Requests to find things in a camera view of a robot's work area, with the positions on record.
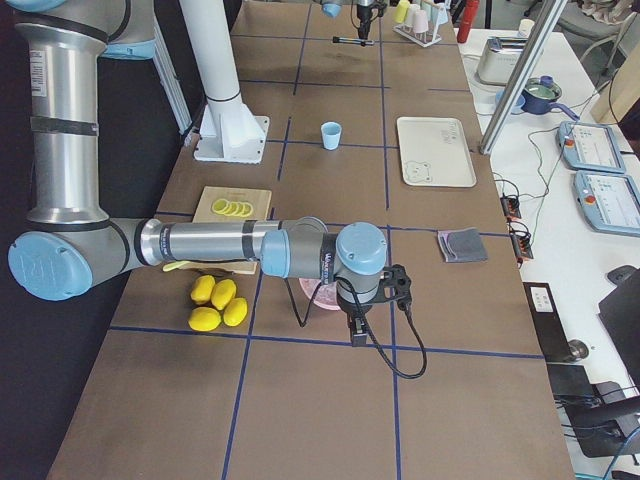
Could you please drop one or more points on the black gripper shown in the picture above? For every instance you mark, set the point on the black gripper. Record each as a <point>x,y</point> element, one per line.
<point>364,16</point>
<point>354,309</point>

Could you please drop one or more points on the steel muddler black tip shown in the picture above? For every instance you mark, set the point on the steel muddler black tip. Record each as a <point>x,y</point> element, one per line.
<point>352,41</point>

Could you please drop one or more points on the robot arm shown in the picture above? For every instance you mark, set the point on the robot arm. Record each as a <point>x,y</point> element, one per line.
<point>74,244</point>
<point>331,8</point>

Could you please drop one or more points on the yellow cup on rack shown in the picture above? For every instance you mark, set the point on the yellow cup on rack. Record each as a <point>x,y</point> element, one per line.
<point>401,11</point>

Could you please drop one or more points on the white cup on rack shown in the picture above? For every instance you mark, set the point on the white cup on rack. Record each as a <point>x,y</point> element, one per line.
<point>410,16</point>

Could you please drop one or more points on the pink cup on rack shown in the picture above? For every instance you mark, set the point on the pink cup on rack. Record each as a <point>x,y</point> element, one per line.
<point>421,23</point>

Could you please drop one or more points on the white cup rack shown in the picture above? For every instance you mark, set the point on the white cup rack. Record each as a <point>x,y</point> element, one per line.
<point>425,40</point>

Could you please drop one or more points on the light blue cup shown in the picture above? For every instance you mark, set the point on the light blue cup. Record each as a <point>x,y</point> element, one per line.
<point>331,135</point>

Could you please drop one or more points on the pink bowl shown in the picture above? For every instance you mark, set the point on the pink bowl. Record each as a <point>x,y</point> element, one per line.
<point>326,296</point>

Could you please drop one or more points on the red bottle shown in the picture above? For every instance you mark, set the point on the red bottle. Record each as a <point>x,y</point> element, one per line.
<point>468,12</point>

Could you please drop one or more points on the whole lemon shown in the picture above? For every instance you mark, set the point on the whole lemon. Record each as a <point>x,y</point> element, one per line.
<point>235,312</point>
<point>223,293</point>
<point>202,289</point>
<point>204,319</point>

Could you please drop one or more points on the grey folded cloth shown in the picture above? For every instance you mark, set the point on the grey folded cloth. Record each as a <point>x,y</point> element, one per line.
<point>462,246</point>

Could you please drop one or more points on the cream bear tray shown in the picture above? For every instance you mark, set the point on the cream bear tray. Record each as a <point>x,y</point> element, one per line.
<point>434,152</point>

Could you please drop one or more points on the wooden cutting board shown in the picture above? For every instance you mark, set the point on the wooden cutting board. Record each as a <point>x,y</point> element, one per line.
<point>260,199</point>

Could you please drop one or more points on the blue bowl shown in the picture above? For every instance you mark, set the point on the blue bowl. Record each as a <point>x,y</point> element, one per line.
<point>517,108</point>

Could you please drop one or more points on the black power strip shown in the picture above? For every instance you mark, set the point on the black power strip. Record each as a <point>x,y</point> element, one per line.
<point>520,235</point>

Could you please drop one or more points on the blue saucepan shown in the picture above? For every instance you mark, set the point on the blue saucepan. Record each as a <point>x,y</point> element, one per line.
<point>542,95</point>

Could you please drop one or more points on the lemon slices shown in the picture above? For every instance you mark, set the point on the lemon slices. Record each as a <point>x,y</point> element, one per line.
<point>232,208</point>

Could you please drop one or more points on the yellow plastic knife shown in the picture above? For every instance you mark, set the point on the yellow plastic knife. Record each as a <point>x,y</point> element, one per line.
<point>176,265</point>

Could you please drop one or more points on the black box with label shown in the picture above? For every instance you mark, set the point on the black box with label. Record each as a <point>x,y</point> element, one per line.
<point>546,320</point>

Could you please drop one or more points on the far teach pendant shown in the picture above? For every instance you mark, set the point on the far teach pendant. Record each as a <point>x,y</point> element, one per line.
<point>586,146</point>

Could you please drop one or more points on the teach pendant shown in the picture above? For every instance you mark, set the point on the teach pendant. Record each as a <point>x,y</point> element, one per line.
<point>609,202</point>
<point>586,146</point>

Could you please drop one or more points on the black monitor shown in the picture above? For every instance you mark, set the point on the black monitor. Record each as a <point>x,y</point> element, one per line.
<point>606,417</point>

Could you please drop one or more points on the black computer mouse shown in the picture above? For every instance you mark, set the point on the black computer mouse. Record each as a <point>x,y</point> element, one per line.
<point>619,275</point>

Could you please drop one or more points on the near teach pendant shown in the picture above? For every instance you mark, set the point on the near teach pendant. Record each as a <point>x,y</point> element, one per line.
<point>609,202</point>

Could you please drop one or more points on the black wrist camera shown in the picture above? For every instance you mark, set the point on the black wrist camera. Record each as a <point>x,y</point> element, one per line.
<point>395,286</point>

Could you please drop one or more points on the white camera post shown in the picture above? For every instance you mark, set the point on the white camera post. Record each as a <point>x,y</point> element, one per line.
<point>208,32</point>

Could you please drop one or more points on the white post base plate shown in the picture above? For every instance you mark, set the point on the white post base plate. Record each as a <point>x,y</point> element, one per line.
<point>230,132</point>

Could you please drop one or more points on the aluminium frame post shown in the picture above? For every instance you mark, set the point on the aluminium frame post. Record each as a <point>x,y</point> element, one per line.
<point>544,25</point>

